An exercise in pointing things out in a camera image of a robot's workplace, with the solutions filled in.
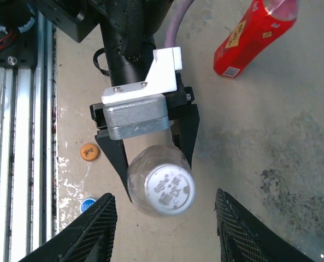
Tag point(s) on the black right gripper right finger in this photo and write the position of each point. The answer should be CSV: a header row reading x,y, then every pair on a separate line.
x,y
241,240

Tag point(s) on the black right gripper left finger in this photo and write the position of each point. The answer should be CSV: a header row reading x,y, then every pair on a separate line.
x,y
90,234

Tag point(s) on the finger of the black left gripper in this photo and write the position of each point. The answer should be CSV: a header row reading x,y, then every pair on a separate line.
x,y
189,131
114,155

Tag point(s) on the orange bottle cap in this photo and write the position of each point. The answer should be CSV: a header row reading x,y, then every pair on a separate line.
x,y
90,152

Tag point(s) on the blue and white bottle cap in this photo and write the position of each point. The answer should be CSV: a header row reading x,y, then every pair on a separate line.
x,y
85,205

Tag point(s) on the clear bottle with red label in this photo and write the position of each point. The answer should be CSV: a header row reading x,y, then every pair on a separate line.
x,y
150,157

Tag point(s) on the red plastic bottle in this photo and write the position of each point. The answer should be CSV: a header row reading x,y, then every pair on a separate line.
x,y
249,41

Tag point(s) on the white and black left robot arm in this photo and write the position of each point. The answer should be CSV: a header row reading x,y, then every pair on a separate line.
x,y
69,16

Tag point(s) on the aluminium front rail frame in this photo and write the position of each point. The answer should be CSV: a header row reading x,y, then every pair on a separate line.
x,y
22,136

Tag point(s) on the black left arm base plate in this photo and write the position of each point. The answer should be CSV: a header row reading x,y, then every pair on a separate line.
x,y
22,52

